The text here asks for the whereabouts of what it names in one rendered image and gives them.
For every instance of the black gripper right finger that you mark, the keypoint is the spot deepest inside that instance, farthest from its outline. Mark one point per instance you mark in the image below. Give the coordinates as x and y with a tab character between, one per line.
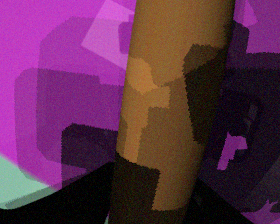
207	207

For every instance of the brown cylinder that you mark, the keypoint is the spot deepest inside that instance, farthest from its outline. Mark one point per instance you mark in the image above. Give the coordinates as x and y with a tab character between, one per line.
175	67

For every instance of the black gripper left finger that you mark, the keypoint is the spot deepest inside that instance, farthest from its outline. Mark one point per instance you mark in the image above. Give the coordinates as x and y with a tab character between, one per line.
86	201

